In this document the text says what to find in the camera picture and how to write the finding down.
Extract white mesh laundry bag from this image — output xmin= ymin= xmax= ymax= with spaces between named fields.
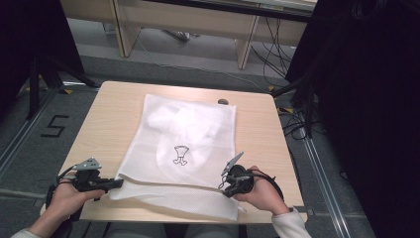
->
xmin=108 ymin=93 xmax=248 ymax=222

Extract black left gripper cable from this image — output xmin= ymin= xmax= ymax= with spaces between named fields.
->
xmin=45 ymin=166 xmax=77 ymax=207

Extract person's right hand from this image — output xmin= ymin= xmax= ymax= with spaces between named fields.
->
xmin=232 ymin=165 xmax=292 ymax=216

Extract thin white floor cable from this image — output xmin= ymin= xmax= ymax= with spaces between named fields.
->
xmin=131 ymin=29 xmax=272 ymax=95

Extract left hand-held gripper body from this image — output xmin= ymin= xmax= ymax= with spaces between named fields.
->
xmin=68 ymin=157 xmax=116 ymax=194

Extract hanging black cable bundle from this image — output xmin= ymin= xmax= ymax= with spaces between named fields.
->
xmin=250 ymin=16 xmax=300 ymax=87

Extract black tripod stand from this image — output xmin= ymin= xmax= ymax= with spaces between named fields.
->
xmin=25 ymin=51 xmax=101 ymax=121
xmin=270 ymin=62 xmax=320 ymax=140

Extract person's left hand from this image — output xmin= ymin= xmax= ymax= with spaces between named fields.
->
xmin=47 ymin=179 xmax=107 ymax=222

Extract white garment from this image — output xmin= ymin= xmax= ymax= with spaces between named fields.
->
xmin=147 ymin=104 xmax=226 ymax=167

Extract light wooden desk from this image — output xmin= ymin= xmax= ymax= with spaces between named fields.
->
xmin=58 ymin=0 xmax=319 ymax=71

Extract black curtain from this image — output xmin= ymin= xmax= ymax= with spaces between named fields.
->
xmin=0 ymin=0 xmax=86 ymax=112
xmin=284 ymin=0 xmax=420 ymax=238

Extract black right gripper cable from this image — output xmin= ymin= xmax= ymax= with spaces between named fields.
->
xmin=253 ymin=169 xmax=285 ymax=202

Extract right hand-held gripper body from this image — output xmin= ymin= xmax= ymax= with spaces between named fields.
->
xmin=220 ymin=151 xmax=256 ymax=199

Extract person's legs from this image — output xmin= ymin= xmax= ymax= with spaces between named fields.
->
xmin=103 ymin=222 xmax=275 ymax=238

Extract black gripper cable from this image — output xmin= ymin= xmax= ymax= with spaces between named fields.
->
xmin=45 ymin=166 xmax=77 ymax=207
xmin=253 ymin=169 xmax=285 ymax=202

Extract black floor cable tangle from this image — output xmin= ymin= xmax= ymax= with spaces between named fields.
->
xmin=276 ymin=104 xmax=329 ymax=142

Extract metal floor rail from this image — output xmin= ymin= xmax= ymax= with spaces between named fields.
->
xmin=0 ymin=88 xmax=61 ymax=181
xmin=296 ymin=127 xmax=353 ymax=238

